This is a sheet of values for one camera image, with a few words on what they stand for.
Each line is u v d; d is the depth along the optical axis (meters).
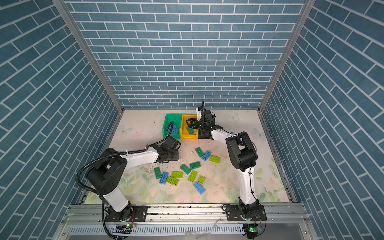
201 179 0.84
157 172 0.87
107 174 0.47
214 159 0.93
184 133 1.04
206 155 0.94
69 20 0.74
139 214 0.74
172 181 0.84
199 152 0.96
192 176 0.87
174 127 1.07
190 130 1.05
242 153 0.55
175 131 1.04
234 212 0.74
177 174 0.87
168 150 0.73
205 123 0.80
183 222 0.72
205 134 0.77
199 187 0.81
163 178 0.85
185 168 0.89
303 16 0.74
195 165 0.90
